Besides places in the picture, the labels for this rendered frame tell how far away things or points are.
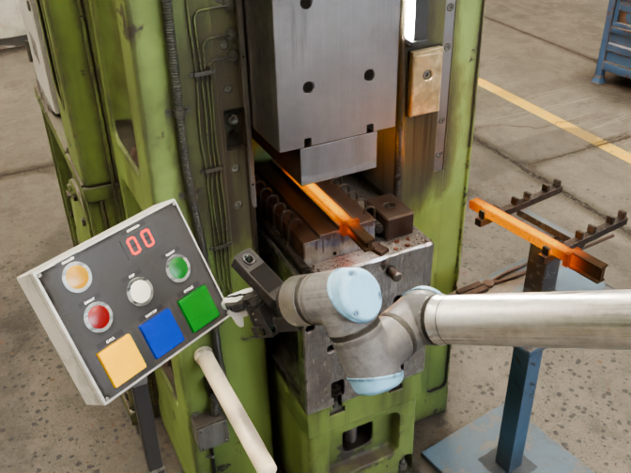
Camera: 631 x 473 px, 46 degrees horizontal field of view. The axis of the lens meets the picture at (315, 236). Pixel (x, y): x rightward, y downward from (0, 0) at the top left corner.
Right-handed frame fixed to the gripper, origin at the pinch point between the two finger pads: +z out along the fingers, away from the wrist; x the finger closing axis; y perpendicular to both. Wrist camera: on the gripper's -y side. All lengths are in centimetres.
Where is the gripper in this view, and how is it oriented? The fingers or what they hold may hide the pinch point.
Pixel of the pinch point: (225, 299)
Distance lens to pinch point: 146.1
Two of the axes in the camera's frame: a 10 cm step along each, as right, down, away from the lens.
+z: -6.7, 1.4, 7.3
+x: 6.2, -4.3, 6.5
